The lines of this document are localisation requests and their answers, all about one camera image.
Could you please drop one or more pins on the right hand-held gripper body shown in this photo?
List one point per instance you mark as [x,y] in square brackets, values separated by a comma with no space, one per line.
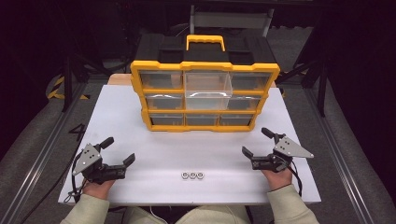
[289,149]

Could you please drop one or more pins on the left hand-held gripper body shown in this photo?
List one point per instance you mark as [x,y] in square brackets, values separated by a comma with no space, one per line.
[90,160]

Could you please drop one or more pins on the silver metal nut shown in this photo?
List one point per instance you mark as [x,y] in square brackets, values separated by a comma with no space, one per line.
[185,175]
[192,175]
[200,175]

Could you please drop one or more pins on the yellow black parts organizer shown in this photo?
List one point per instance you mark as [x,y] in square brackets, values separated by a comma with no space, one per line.
[202,110]

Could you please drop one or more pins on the clear plastic drawer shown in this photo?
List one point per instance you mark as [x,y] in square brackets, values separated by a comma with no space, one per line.
[208,93]

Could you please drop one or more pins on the person's left hand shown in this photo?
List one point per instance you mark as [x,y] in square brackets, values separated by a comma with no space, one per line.
[98,189]

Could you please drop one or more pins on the person's right hand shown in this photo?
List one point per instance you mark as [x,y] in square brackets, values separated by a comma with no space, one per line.
[278,180]

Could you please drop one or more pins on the black metal stand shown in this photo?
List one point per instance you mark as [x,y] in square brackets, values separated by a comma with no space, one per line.
[322,93]
[67,87]

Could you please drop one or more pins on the yellow black floor tape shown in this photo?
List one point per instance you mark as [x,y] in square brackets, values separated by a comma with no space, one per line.
[54,93]

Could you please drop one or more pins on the person's lap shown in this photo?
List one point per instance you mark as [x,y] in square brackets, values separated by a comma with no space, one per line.
[211,216]

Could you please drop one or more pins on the grey metal floor rail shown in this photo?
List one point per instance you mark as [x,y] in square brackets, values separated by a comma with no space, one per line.
[351,161]
[40,161]

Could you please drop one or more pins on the grey metal frame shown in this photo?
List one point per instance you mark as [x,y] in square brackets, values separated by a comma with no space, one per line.
[230,19]

